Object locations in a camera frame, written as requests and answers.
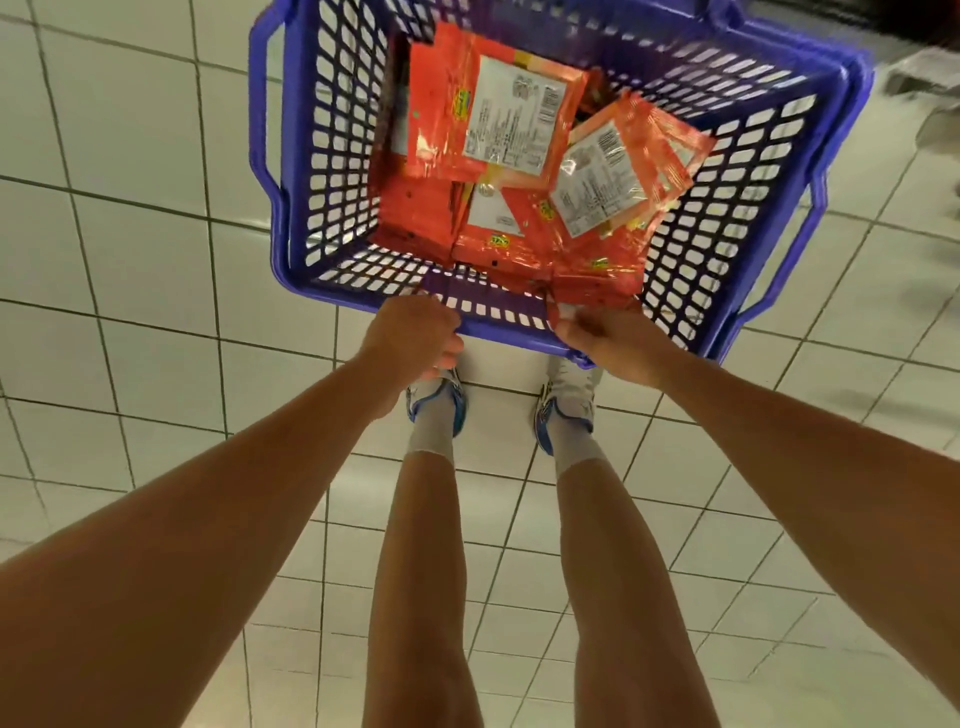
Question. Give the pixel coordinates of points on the person's leg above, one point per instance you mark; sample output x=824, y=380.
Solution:
x=420, y=615
x=630, y=615

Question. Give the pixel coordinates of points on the person's left forearm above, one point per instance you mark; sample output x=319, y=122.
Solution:
x=180, y=570

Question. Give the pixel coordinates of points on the person's right leg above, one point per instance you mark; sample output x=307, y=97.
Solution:
x=630, y=615

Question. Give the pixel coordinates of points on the blue plastic basket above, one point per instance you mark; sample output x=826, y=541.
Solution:
x=750, y=195

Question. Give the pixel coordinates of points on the grey right shoe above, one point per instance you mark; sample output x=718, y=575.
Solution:
x=567, y=402

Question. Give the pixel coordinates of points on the person's right forearm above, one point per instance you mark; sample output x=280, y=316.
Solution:
x=840, y=480

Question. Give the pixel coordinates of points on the person's left hand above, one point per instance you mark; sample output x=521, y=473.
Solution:
x=408, y=348

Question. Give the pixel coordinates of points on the person's left leg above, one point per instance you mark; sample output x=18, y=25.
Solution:
x=420, y=615

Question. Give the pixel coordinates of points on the person's right hand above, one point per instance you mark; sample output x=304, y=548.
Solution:
x=623, y=345

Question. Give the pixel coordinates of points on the grey left shoe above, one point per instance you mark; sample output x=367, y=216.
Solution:
x=440, y=402

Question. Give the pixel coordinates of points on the grey shoe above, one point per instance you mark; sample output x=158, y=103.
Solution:
x=440, y=402
x=567, y=402

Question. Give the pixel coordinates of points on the pile of red seasoning packets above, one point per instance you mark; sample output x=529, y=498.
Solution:
x=495, y=120

